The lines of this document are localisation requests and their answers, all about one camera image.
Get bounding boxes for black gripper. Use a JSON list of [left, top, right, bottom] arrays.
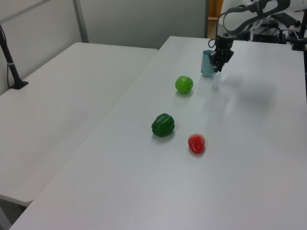
[[208, 35, 235, 74]]

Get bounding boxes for pale blue faceted mug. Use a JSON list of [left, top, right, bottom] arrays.
[[200, 49, 215, 78]]

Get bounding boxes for green apple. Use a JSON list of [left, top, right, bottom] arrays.
[[175, 75, 194, 95]]

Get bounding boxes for black desk equipment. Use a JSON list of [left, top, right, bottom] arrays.
[[250, 12, 295, 45]]

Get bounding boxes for dark green bell pepper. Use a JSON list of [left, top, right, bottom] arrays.
[[151, 113, 176, 138]]

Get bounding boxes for black clamp stand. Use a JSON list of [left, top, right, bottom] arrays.
[[291, 13, 307, 51]]

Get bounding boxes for white side table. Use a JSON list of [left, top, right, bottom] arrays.
[[0, 42, 159, 207]]

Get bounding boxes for black pole with base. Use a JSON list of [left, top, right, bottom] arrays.
[[0, 23, 29, 91]]

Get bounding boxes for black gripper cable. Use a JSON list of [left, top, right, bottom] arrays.
[[207, 28, 219, 49]]

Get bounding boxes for grey partition post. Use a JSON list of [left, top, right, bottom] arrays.
[[72, 0, 90, 44]]

